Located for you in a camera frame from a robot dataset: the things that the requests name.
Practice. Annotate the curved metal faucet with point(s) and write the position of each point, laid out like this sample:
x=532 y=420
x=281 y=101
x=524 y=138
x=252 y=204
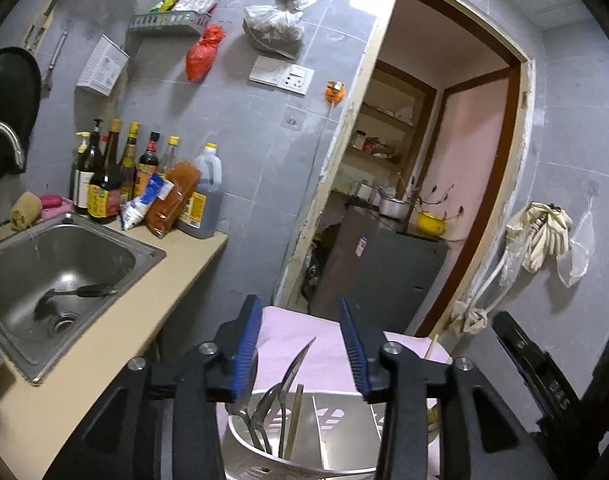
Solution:
x=9 y=135

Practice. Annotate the blue white packet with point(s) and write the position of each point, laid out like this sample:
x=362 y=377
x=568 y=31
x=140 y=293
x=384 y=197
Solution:
x=144 y=200

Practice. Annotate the rag tied on pipe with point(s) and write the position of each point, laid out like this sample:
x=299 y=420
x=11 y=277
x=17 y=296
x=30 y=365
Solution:
x=472 y=317

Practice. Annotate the white plastic utensil holder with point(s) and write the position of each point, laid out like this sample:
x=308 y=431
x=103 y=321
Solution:
x=344 y=440

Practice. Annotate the red cap sauce bottle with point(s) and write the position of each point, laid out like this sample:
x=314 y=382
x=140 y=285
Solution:
x=148 y=160

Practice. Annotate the dried plant branches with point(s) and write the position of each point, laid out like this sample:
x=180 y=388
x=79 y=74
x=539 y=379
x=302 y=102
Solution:
x=434 y=197

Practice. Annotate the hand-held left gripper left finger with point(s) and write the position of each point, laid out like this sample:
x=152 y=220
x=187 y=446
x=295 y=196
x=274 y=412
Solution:
x=245 y=355

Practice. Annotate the wooden chopstick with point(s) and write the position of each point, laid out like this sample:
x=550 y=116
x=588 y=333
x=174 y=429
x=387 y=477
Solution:
x=431 y=347

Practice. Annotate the stainless steel sink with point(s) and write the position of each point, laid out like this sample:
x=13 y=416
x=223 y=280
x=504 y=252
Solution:
x=74 y=260

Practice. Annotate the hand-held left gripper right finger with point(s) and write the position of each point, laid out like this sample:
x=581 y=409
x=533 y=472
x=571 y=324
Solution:
x=357 y=357

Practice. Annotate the yellow loofah scrubber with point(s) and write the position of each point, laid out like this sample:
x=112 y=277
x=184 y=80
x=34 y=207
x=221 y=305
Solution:
x=25 y=210

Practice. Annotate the metal cutlery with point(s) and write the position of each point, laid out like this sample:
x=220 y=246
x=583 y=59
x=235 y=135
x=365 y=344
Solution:
x=294 y=365

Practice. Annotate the grey wall basket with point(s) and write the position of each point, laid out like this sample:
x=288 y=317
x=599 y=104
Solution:
x=167 y=24

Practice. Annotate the black wok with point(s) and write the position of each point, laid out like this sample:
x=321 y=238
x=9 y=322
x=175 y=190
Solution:
x=9 y=100

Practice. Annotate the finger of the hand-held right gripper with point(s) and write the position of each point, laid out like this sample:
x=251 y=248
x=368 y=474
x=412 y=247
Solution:
x=534 y=370

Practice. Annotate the large dark liquid jug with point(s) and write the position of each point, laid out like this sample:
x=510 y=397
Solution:
x=207 y=195

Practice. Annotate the yellow cap sauce bottle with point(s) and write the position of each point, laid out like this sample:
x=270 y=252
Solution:
x=130 y=160

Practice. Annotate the clear adhesive wall hook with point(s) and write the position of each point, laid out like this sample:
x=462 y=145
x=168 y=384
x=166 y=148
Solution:
x=293 y=121

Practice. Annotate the yellow pot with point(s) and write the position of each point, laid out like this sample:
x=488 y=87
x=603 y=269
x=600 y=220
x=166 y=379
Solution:
x=430 y=222

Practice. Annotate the red plastic bag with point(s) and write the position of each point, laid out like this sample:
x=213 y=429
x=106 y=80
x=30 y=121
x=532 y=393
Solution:
x=202 y=55

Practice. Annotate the small metal pot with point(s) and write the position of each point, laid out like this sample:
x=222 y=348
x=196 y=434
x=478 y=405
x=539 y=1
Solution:
x=393 y=207

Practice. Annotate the pink floral cloth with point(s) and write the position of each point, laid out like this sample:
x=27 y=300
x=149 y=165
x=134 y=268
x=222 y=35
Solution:
x=304 y=330

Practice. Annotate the small metal spoon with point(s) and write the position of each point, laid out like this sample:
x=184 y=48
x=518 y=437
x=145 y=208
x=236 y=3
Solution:
x=242 y=412

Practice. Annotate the pink soap dish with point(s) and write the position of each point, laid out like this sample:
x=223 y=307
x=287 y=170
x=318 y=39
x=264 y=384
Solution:
x=54 y=205

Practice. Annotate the large bag of dried goods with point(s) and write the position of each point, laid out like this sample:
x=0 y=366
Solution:
x=274 y=32

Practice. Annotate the white wall switch socket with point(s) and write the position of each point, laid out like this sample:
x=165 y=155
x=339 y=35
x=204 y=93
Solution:
x=282 y=76

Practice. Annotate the clear plastic bag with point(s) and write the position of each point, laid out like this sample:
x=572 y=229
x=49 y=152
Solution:
x=579 y=250

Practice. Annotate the white work gloves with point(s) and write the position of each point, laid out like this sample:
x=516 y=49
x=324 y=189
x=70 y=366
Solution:
x=539 y=235

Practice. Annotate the clear bottle yellow cap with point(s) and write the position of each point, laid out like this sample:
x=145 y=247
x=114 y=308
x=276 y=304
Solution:
x=170 y=157

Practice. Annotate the grey refrigerator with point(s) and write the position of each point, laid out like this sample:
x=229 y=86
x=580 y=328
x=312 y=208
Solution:
x=379 y=270

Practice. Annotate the wooden pantry shelves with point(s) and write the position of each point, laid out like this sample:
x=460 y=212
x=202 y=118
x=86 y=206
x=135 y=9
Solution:
x=379 y=130

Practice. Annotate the white wall box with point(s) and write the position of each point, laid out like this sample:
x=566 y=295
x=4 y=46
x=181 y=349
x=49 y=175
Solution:
x=104 y=65

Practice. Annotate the dark sauce bottle red label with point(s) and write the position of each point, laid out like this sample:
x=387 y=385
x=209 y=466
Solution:
x=107 y=195

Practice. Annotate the white pipe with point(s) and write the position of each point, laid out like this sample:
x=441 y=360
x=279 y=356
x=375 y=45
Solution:
x=489 y=280

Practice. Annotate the orange brown spice packet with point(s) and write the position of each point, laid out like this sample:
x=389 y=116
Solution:
x=172 y=200

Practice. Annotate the orange wall hook ornament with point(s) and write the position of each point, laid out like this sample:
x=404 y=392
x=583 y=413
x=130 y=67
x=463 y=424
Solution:
x=335 y=91

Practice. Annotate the worn white door frame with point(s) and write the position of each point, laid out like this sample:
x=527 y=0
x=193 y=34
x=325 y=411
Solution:
x=349 y=110

